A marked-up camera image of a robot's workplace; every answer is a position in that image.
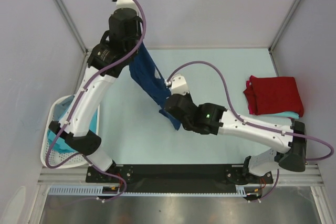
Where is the navy blue t shirt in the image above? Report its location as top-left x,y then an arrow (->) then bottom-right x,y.
129,43 -> 181,130

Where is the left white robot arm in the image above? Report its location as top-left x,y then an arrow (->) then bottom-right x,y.
49,7 -> 146,182

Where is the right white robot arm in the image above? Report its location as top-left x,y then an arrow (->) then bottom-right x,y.
164,94 -> 307,185

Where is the folded red t shirt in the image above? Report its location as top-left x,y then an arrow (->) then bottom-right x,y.
243,76 -> 304,119

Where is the grey shirt in basket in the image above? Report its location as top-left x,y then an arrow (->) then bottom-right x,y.
54,95 -> 74,121

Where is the folded light blue t shirt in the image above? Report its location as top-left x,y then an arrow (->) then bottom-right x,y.
272,111 -> 300,120

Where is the turquoise t shirt in basket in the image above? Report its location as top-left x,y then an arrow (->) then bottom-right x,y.
47,95 -> 100,154

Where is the white laundry basket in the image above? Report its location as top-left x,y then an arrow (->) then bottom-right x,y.
40,95 -> 100,169

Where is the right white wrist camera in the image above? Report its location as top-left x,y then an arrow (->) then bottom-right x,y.
165,73 -> 190,95

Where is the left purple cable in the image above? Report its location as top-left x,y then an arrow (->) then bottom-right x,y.
45,0 -> 146,205

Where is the purple cable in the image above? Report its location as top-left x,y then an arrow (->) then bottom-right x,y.
45,0 -> 146,205
164,61 -> 334,204

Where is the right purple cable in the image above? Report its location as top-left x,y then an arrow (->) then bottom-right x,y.
164,61 -> 334,204

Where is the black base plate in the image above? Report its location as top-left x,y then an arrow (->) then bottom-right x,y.
85,163 -> 274,194

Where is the light blue cable duct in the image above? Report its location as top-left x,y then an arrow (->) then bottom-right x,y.
48,185 -> 127,195

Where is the aluminium frame rail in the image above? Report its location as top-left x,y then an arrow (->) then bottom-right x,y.
37,165 -> 324,187

